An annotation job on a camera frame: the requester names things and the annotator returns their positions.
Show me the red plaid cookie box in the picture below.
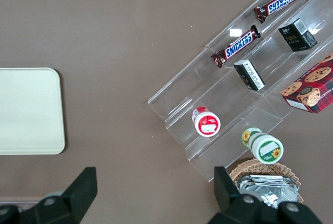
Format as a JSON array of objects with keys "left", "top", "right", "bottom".
[{"left": 280, "top": 52, "right": 333, "bottom": 115}]

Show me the stack of foil trays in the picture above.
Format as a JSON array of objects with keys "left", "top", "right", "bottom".
[{"left": 237, "top": 174, "right": 300, "bottom": 209}]

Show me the small black box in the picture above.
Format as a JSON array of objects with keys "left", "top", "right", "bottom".
[
  {"left": 233, "top": 59, "right": 266, "bottom": 91},
  {"left": 277, "top": 17, "right": 318, "bottom": 53}
]

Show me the clear acrylic stepped shelf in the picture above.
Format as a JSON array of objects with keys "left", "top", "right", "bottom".
[{"left": 146, "top": 0, "right": 333, "bottom": 183}]

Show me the green lidded white cup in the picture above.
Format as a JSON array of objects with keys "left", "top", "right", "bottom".
[{"left": 241, "top": 127, "right": 285, "bottom": 166}]

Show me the red lidded white cup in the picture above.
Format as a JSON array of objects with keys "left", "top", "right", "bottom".
[{"left": 191, "top": 106, "right": 222, "bottom": 138}]

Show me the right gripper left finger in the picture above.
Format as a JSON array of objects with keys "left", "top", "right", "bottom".
[{"left": 18, "top": 166, "right": 98, "bottom": 224}]

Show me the beige plastic tray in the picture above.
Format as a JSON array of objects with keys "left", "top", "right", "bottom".
[{"left": 0, "top": 67, "right": 66, "bottom": 156}]

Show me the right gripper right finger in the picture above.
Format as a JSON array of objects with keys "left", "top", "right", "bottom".
[{"left": 208, "top": 166, "right": 264, "bottom": 224}]

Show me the light tan wicker basket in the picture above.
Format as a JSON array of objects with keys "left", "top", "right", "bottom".
[{"left": 228, "top": 157, "right": 304, "bottom": 209}]

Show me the Snickers chocolate bar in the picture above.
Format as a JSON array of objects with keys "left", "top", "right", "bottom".
[
  {"left": 253, "top": 0, "right": 311, "bottom": 24},
  {"left": 210, "top": 24, "right": 262, "bottom": 69}
]

